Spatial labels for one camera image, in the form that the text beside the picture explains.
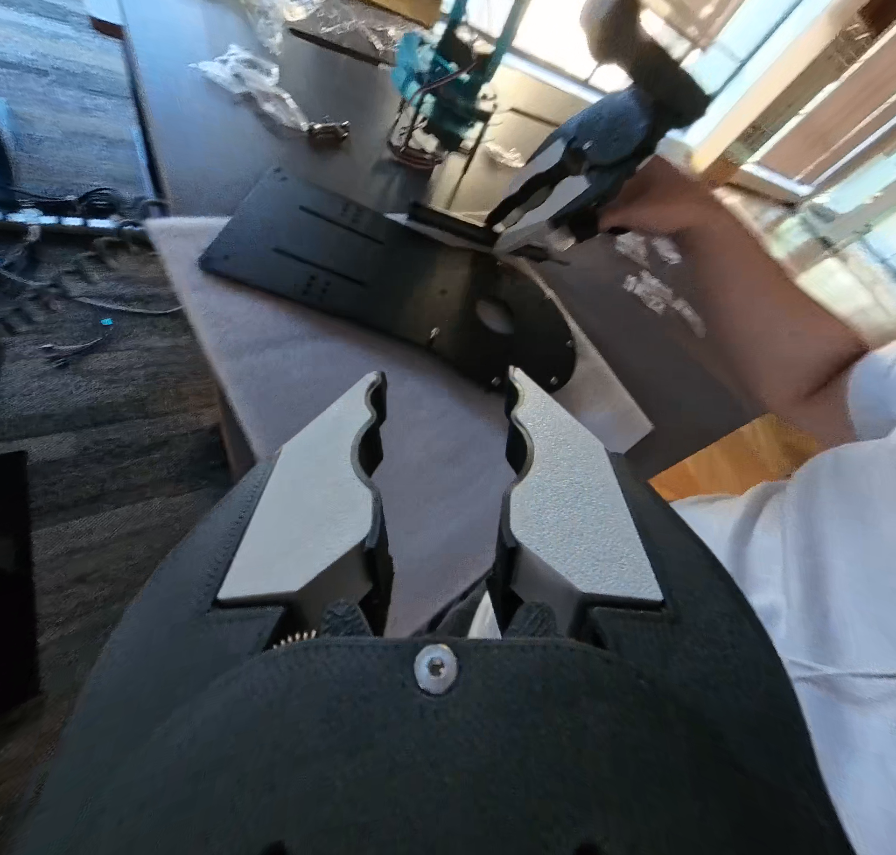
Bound white floor cable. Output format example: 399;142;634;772
0;267;184;318

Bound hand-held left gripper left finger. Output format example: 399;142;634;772
217;372;389;607

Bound small screw bag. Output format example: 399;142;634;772
618;231;685;266
622;269;709;339

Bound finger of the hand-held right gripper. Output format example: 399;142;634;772
485;141;567;231
492;175;609;255

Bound person's right hand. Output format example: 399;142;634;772
598;157;716;238

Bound white foam sheet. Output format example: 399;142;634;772
143;214;655;639

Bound black metal base plate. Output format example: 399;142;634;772
198;165;579;395

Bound red black servo cable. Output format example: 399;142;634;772
387;109;450;168

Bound person's right forearm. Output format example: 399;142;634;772
665;169;877;450

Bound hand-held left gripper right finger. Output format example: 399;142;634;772
503;366;665;607

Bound grey wooden-edged desk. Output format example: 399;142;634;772
108;0;771;479

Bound black electric screwdriver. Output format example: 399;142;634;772
406;200;569;266

